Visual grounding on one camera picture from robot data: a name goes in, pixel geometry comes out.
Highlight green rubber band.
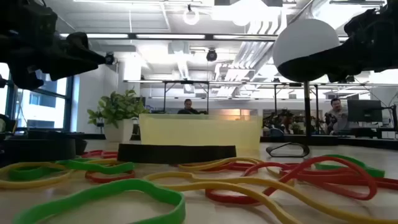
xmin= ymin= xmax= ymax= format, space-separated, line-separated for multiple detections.
xmin=7 ymin=158 xmax=136 ymax=182
xmin=314 ymin=154 xmax=386 ymax=179
xmin=11 ymin=178 xmax=187 ymax=224

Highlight dark window frame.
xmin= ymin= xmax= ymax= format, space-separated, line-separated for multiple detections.
xmin=0 ymin=62 xmax=75 ymax=133

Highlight translucent yellow plastic bin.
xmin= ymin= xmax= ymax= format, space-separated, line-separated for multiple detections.
xmin=139 ymin=113 xmax=263 ymax=152

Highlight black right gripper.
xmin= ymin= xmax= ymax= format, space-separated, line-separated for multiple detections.
xmin=306 ymin=0 xmax=398 ymax=83

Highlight person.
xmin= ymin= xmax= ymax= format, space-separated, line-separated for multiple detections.
xmin=177 ymin=98 xmax=200 ymax=115
xmin=324 ymin=97 xmax=351 ymax=136

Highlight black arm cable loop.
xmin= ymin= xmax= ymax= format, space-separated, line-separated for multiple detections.
xmin=0 ymin=113 xmax=17 ymax=134

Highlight yellow rubber band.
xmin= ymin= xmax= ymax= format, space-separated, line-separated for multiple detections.
xmin=143 ymin=170 xmax=398 ymax=224
xmin=178 ymin=156 xmax=280 ymax=172
xmin=0 ymin=161 xmax=119 ymax=190

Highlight background robot arms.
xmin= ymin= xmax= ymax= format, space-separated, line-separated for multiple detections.
xmin=262 ymin=108 xmax=304 ymax=137

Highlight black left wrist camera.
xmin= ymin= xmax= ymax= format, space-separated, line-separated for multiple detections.
xmin=66 ymin=31 xmax=91 ymax=52

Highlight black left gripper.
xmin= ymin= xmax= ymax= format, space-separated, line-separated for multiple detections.
xmin=0 ymin=0 xmax=107 ymax=91

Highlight white ring ceiling light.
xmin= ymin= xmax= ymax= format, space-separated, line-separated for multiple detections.
xmin=182 ymin=4 xmax=201 ymax=26

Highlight black computer monitor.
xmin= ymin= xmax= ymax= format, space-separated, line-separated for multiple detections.
xmin=346 ymin=99 xmax=384 ymax=123

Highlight white globe lamp black stand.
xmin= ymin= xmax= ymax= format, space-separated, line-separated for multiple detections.
xmin=272 ymin=18 xmax=341 ymax=146

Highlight black background workstation frame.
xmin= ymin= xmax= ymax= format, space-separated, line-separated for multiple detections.
xmin=123 ymin=80 xmax=212 ymax=114

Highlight green plant in white pot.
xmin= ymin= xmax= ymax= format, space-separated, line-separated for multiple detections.
xmin=86 ymin=89 xmax=150 ymax=144

